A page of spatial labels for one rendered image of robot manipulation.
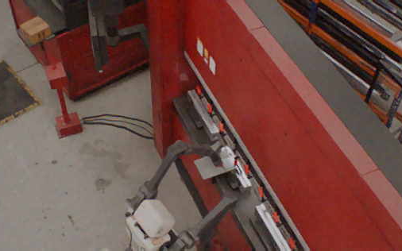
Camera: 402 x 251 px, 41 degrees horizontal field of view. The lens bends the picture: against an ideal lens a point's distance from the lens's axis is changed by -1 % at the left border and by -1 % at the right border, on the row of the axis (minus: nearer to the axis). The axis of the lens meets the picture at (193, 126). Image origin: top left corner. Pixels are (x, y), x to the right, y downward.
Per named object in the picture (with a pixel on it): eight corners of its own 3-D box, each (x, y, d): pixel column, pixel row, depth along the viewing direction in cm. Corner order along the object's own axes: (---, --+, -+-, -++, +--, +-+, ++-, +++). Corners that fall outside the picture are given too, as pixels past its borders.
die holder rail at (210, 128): (187, 98, 457) (187, 90, 450) (193, 97, 459) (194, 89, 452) (211, 140, 428) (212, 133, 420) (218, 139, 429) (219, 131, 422)
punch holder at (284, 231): (276, 224, 346) (280, 210, 333) (287, 220, 348) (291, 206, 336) (287, 244, 337) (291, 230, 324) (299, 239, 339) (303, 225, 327)
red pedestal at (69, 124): (54, 125, 551) (38, 65, 488) (78, 117, 558) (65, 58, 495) (59, 139, 539) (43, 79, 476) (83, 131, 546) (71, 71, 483)
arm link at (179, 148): (168, 140, 334) (179, 151, 330) (181, 138, 345) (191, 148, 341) (136, 192, 352) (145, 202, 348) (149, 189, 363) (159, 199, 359)
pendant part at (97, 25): (92, 35, 453) (86, 0, 426) (106, 33, 455) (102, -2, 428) (95, 71, 425) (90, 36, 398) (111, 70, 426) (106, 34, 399)
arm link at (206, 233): (225, 192, 341) (237, 204, 337) (229, 190, 345) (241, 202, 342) (193, 236, 362) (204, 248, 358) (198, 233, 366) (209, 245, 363)
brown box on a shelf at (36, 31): (16, 30, 496) (13, 20, 487) (40, 20, 507) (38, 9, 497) (29, 48, 481) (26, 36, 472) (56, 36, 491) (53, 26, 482)
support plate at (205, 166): (193, 161, 400) (193, 160, 399) (226, 151, 407) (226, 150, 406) (203, 179, 389) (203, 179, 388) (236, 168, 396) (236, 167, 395)
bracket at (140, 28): (117, 36, 469) (117, 29, 464) (144, 28, 476) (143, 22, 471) (133, 64, 445) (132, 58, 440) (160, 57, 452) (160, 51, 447)
